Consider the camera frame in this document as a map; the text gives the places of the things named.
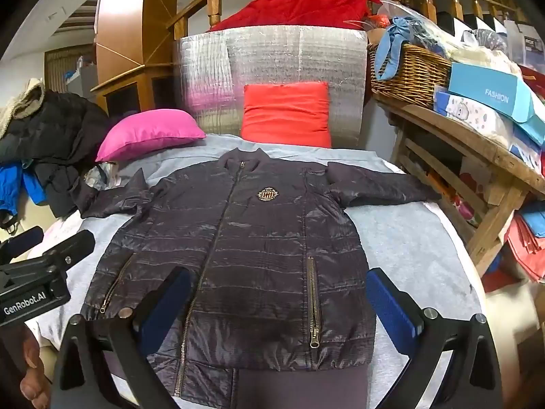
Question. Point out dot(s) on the white paper bag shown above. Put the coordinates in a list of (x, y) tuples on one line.
[(521, 42)]

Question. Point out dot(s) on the light blue cloth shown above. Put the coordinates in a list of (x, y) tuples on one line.
[(391, 40)]

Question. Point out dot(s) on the wooden cabinet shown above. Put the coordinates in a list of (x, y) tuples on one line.
[(127, 17)]

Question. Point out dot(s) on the red quilt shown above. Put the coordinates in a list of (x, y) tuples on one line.
[(306, 6)]

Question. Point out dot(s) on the white printed box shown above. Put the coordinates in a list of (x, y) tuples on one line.
[(468, 113)]

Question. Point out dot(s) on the light blue shoe box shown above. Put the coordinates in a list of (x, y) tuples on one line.
[(485, 89)]

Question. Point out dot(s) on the red pillow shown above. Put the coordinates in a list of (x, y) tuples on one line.
[(285, 115)]

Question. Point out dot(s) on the black coat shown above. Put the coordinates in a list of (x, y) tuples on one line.
[(59, 136)]

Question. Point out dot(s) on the person's left hand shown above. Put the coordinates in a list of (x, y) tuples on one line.
[(36, 383)]

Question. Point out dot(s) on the woven rattan panel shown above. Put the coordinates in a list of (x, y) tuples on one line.
[(64, 72)]

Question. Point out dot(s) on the dark quilted puffer jacket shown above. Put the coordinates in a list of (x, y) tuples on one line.
[(264, 243)]

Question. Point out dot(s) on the wooden table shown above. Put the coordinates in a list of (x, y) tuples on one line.
[(468, 136)]

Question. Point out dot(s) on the beige fleece garment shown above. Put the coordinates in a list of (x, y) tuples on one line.
[(25, 93)]

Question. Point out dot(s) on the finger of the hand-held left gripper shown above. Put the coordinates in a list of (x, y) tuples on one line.
[(74, 247)]

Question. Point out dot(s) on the pink pillow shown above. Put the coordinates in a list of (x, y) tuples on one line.
[(149, 134)]

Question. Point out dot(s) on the silver foil insulation mat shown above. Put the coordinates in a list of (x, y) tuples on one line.
[(272, 55)]

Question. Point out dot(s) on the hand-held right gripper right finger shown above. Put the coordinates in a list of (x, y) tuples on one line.
[(389, 306)]

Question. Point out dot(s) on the blue garment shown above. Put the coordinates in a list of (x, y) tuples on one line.
[(10, 187)]

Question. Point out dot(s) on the wooden stair railing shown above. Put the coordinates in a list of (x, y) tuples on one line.
[(193, 8)]

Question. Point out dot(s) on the grey blanket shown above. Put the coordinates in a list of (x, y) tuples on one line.
[(408, 238)]

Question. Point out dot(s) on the crumpled clear plastic bag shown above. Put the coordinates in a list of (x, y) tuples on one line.
[(104, 177)]

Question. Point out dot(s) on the wicker basket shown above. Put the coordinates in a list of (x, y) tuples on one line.
[(413, 72)]

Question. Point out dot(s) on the cream folded cloth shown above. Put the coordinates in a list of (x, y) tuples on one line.
[(481, 57)]

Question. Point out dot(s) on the large clear plastic bag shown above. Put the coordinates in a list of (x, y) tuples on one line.
[(425, 30)]

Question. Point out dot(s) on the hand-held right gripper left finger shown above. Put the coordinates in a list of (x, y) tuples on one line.
[(170, 302)]

